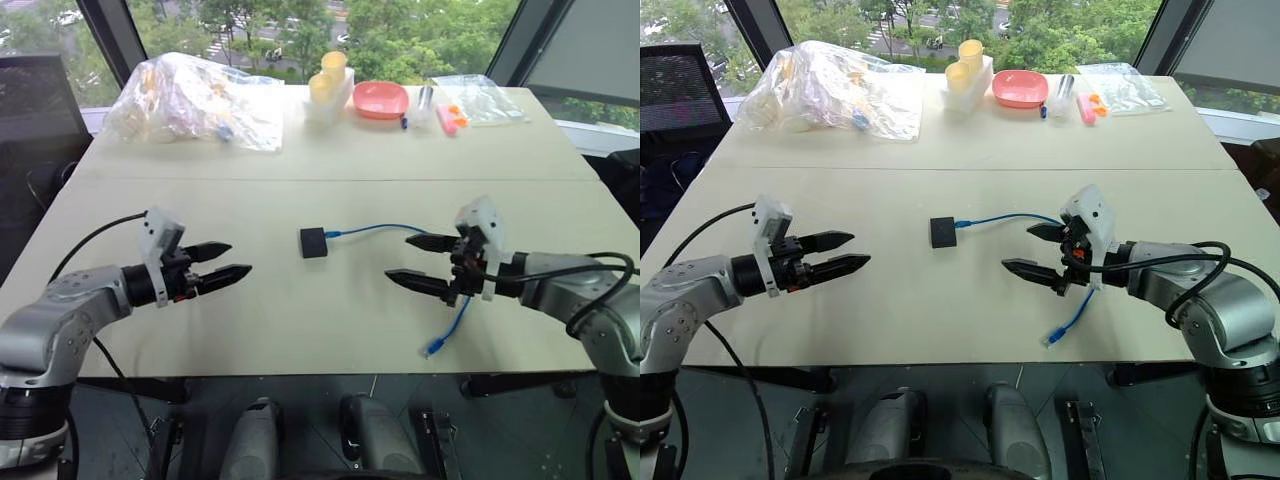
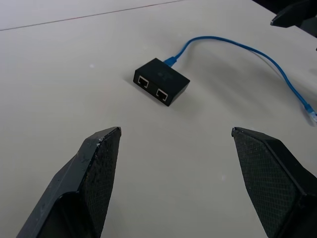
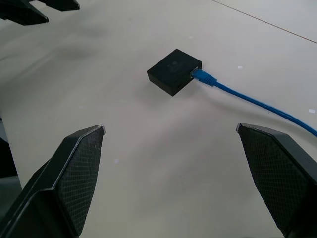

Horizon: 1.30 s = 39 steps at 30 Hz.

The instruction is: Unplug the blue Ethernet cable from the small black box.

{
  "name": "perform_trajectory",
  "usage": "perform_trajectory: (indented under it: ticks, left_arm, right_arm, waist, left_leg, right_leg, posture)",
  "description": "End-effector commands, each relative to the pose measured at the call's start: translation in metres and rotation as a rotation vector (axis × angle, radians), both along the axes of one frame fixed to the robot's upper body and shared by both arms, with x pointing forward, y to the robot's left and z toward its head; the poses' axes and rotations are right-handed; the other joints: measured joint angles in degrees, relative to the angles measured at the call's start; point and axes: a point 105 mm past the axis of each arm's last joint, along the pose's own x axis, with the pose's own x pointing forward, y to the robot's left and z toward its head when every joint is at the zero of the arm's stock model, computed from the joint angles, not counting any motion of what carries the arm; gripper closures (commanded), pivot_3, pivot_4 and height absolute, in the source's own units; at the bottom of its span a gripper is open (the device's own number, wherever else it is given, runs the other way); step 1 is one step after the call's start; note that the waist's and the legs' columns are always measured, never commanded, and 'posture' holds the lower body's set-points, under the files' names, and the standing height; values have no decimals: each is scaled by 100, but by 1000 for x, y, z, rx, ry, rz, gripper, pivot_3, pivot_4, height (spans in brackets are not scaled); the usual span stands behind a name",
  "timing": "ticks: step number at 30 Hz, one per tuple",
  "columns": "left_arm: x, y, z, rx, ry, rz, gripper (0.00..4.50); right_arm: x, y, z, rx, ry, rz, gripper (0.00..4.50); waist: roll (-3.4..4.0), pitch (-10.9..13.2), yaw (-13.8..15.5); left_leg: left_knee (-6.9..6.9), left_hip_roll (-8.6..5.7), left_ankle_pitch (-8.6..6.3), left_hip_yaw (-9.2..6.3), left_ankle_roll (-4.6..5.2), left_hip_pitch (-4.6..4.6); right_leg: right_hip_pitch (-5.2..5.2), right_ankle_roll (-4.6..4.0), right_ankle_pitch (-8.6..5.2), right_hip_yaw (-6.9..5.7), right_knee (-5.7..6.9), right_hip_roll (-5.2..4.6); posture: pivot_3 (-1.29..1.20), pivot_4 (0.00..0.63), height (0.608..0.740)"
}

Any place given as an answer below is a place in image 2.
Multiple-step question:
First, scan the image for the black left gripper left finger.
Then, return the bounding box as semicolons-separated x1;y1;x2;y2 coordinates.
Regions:
15;126;122;238

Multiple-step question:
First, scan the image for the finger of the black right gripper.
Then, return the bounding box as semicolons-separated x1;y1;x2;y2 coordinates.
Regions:
269;0;317;38

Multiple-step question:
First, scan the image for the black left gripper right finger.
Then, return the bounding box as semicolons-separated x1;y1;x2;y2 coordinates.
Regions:
231;127;317;238

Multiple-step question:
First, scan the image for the black ethernet splitter box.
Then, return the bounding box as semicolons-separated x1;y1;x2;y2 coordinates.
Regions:
133;58;191;108

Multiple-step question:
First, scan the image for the blue Ethernet cable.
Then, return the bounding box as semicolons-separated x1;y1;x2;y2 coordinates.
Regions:
163;36;317;127

